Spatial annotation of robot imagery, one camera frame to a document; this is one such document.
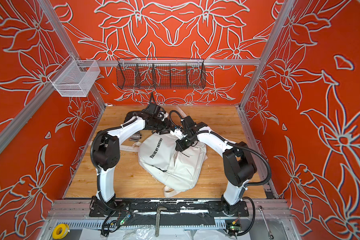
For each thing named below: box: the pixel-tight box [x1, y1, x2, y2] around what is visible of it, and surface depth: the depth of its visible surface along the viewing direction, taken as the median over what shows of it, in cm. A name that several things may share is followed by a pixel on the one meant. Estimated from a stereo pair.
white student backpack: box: [119, 132, 208, 197], surface depth 85 cm
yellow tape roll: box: [52, 223, 70, 240], surface depth 69 cm
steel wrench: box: [258, 205, 274, 240], surface depth 70 cm
